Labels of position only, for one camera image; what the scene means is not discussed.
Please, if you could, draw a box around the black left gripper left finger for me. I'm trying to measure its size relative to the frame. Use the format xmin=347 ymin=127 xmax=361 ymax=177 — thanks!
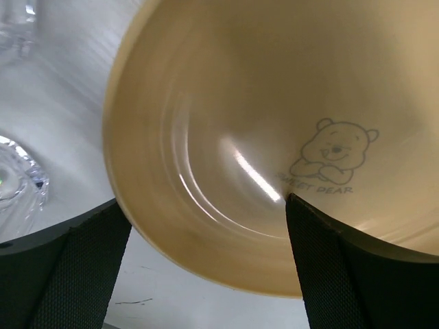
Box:
xmin=1 ymin=199 xmax=132 ymax=328

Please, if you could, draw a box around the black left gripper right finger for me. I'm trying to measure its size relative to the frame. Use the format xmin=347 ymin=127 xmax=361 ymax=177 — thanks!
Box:
xmin=285 ymin=194 xmax=438 ymax=328

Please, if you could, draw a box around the clear plastic cup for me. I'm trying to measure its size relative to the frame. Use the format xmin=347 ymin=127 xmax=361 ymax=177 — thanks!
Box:
xmin=1 ymin=0 xmax=38 ymax=66
xmin=1 ymin=136 xmax=49 ymax=243

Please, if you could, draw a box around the yellow bear plate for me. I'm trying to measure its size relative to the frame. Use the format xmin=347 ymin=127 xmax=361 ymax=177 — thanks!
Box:
xmin=103 ymin=1 xmax=438 ymax=297

